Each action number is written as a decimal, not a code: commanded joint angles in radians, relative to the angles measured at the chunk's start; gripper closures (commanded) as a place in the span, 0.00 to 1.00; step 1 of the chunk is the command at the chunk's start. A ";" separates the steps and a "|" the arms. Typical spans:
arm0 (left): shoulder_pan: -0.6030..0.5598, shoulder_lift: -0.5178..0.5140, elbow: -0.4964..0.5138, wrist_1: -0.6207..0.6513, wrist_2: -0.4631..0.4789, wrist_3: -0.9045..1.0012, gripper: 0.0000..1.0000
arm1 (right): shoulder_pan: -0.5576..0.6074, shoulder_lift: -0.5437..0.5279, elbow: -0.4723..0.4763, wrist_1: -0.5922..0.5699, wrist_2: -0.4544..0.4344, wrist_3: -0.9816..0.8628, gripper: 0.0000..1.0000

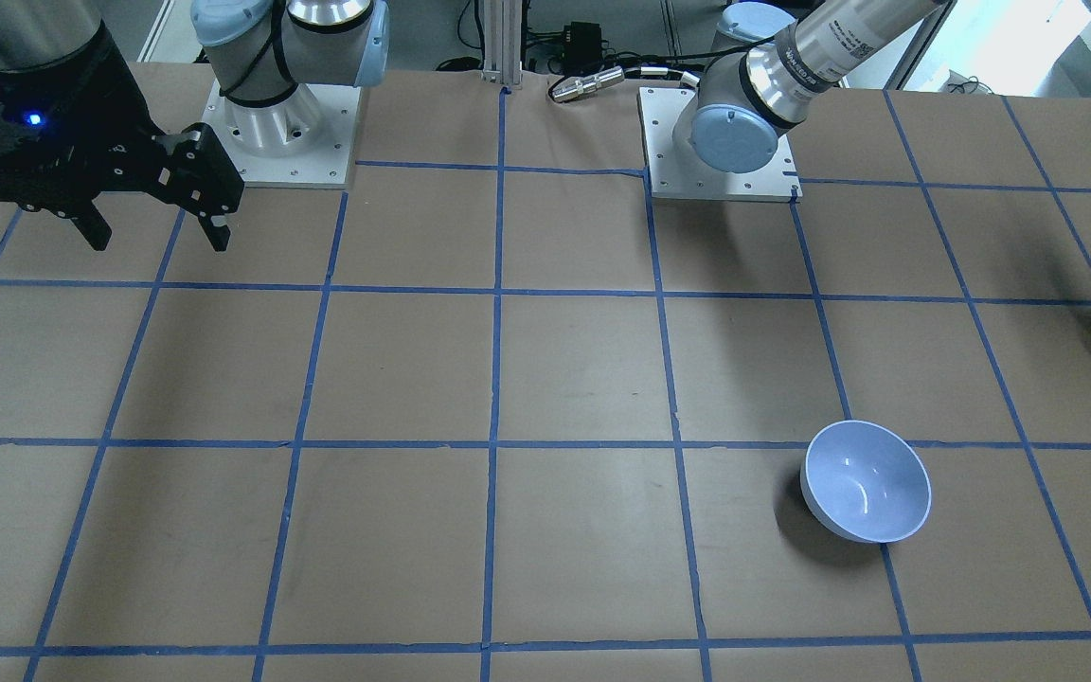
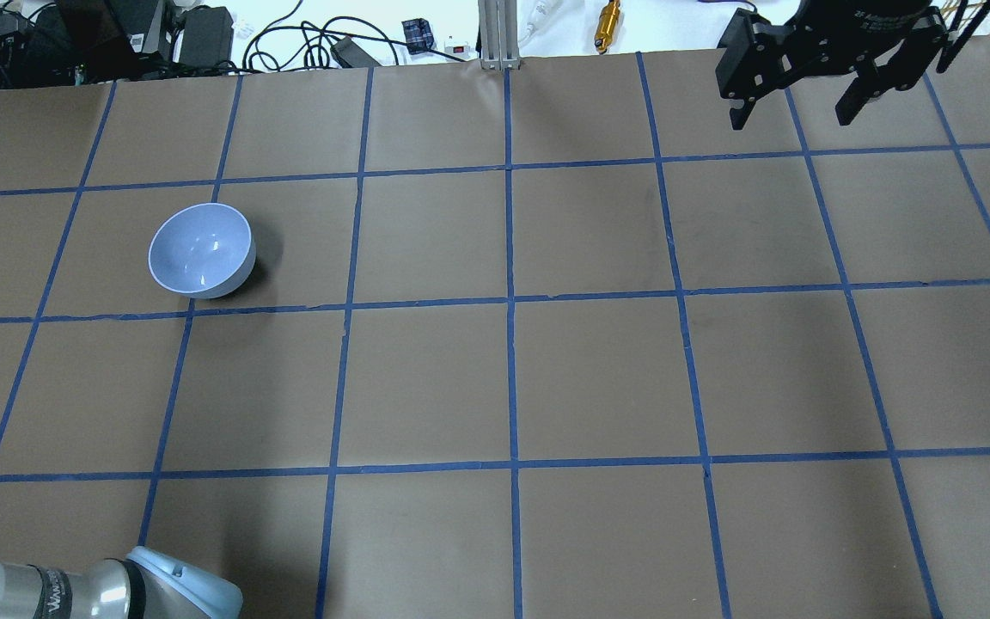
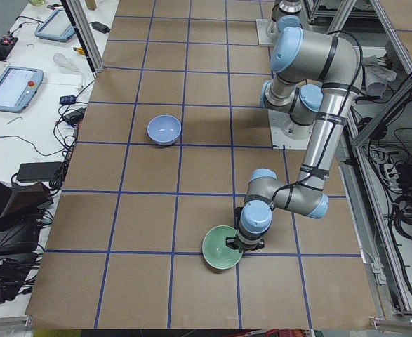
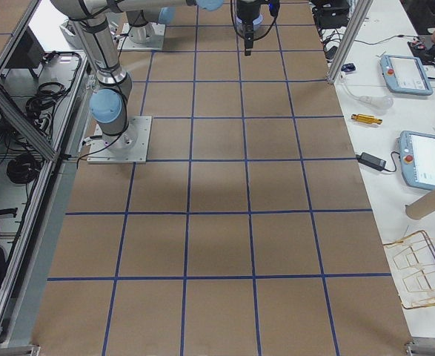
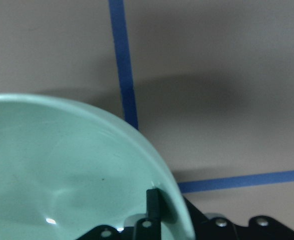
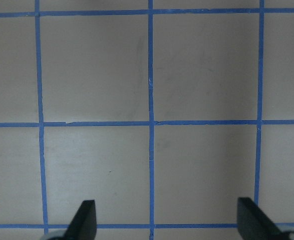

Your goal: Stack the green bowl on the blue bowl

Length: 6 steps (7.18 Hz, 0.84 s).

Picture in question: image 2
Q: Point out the black power adapter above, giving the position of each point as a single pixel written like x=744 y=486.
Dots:
x=348 y=54

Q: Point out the blue bowl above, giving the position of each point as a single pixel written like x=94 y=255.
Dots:
x=204 y=251

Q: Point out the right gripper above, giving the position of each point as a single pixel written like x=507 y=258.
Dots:
x=873 y=17

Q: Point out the aluminium frame post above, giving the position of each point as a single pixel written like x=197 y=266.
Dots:
x=498 y=46

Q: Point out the small blue box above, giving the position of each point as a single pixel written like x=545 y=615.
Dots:
x=418 y=34

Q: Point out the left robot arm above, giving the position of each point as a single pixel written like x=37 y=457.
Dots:
x=145 y=584

